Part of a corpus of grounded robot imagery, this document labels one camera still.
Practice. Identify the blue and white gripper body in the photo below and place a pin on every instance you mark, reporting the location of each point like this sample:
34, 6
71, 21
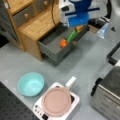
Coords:
78, 12

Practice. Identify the orange toy carrot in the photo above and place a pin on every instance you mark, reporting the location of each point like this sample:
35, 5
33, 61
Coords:
63, 43

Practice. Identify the grey drawer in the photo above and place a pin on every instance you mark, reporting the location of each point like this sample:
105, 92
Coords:
50, 43

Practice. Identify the yellow toy vegetable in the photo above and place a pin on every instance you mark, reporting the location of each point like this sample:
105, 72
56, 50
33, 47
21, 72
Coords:
79, 28

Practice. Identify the green toy vegetable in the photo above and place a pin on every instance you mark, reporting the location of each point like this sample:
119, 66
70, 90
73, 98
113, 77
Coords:
71, 36

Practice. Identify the wooden drawer cabinet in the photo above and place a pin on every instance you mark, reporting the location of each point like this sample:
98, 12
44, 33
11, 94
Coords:
25, 22

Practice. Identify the black monitor stand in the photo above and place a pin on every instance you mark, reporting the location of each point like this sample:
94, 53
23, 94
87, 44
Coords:
114, 55

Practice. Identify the teal bowl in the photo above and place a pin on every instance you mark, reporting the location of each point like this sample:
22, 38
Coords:
31, 84

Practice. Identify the silver toaster oven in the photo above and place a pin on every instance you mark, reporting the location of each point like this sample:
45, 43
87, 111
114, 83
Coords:
106, 94

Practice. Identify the pink pan with lid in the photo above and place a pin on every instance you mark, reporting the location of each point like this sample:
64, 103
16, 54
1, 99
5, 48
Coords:
57, 101

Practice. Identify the white induction cooker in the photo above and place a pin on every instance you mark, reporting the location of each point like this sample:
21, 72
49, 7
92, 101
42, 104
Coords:
39, 112

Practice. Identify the black perforated board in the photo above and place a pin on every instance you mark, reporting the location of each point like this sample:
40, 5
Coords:
11, 108

